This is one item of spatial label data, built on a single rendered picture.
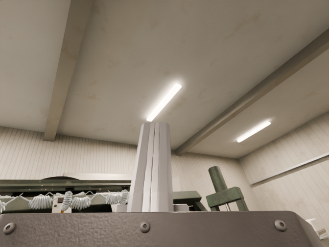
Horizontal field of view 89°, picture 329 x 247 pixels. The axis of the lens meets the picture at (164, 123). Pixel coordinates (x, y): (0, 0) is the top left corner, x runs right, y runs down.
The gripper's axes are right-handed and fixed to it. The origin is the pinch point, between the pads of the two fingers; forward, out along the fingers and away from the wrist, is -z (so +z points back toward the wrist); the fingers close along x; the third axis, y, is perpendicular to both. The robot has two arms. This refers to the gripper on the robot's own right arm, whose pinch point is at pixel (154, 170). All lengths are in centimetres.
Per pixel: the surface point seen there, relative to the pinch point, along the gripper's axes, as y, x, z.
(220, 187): 448, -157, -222
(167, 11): 33, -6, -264
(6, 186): 71, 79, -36
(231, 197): 439, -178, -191
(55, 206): 95, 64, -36
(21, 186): 74, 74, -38
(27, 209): 89, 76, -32
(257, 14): 42, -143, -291
